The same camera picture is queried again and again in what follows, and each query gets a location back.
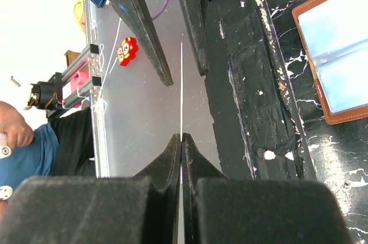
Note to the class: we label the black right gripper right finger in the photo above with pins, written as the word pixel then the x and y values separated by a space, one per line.
pixel 218 209

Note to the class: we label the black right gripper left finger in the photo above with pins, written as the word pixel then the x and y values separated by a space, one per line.
pixel 140 209

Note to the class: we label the gold credit card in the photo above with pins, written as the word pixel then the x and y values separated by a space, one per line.
pixel 181 233

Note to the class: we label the brown leather card holder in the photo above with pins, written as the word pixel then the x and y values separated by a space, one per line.
pixel 334 36

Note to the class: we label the red toy block outside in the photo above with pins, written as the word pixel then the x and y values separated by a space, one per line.
pixel 127 51

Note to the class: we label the person in blue shirt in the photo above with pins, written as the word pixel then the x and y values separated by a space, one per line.
pixel 60 147

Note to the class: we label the aluminium frame rail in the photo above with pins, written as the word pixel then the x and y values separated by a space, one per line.
pixel 89 86

